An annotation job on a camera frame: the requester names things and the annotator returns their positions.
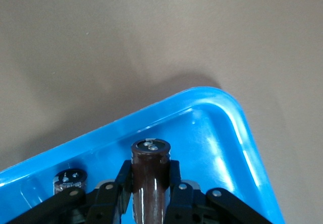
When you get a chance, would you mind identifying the blue plastic tray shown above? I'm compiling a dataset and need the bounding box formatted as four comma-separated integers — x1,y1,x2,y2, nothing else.
0,86,286,224

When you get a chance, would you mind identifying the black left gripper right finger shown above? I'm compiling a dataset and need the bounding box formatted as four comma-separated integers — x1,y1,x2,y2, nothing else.
165,160,273,224

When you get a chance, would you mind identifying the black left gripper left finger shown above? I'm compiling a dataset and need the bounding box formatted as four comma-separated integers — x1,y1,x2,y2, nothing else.
7,159,133,224

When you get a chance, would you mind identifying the long brown electrolytic capacitor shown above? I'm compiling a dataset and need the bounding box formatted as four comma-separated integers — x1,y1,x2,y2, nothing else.
130,138,172,224

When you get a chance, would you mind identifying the short dark electrolytic capacitor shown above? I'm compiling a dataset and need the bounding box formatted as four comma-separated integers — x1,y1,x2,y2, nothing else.
52,167,88,197

